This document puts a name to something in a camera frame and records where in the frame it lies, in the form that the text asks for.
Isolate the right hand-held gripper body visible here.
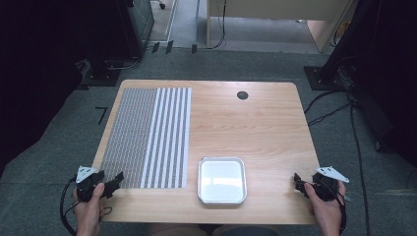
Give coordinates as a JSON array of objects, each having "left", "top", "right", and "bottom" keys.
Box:
[{"left": 310, "top": 165, "right": 350, "bottom": 203}]

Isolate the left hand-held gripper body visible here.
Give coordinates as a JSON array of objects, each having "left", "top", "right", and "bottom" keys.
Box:
[{"left": 75, "top": 165, "right": 114, "bottom": 204}]

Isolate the person's right hand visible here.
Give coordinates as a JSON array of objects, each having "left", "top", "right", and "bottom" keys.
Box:
[{"left": 303, "top": 181, "right": 347, "bottom": 236}]

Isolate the person's left hand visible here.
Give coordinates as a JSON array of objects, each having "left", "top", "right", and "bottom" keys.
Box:
[{"left": 72, "top": 182, "right": 106, "bottom": 236}]

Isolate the grey striped woven placemat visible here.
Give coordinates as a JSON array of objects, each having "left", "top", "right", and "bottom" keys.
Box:
[{"left": 98, "top": 87, "right": 193, "bottom": 190}]

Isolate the black tape corner mark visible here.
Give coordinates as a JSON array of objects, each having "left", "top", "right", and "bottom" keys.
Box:
[{"left": 94, "top": 105, "right": 109, "bottom": 126}]

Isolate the white square tray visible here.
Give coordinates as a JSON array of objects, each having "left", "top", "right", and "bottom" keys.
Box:
[{"left": 197, "top": 155, "right": 248, "bottom": 206}]

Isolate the black stand base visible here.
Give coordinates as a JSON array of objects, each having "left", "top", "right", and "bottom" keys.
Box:
[
  {"left": 303, "top": 65, "right": 350, "bottom": 91},
  {"left": 76, "top": 58, "right": 123, "bottom": 90}
]

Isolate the dark curtain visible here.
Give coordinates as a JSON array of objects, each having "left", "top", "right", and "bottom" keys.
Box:
[
  {"left": 0, "top": 0, "right": 146, "bottom": 180},
  {"left": 323, "top": 0, "right": 417, "bottom": 168}
]

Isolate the dark cabinet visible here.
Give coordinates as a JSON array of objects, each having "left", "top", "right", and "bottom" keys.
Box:
[{"left": 126, "top": 0, "right": 155, "bottom": 53}]

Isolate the light wooden desk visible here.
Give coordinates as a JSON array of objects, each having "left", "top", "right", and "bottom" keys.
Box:
[{"left": 206, "top": 0, "right": 359, "bottom": 54}]

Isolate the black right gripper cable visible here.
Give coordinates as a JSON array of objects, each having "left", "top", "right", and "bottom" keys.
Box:
[{"left": 317, "top": 179, "right": 348, "bottom": 236}]

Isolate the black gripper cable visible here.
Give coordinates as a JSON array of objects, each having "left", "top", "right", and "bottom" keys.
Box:
[
  {"left": 59, "top": 176, "right": 80, "bottom": 236},
  {"left": 317, "top": 179, "right": 348, "bottom": 236}
]

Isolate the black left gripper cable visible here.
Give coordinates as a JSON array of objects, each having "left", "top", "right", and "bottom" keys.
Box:
[{"left": 59, "top": 176, "right": 80, "bottom": 236}]

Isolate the black floor cable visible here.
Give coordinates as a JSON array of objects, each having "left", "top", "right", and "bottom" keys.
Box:
[
  {"left": 303, "top": 89, "right": 352, "bottom": 127},
  {"left": 349, "top": 103, "right": 372, "bottom": 236}
]

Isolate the black cable under desk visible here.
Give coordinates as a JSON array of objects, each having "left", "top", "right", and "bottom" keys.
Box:
[{"left": 208, "top": 0, "right": 228, "bottom": 51}]

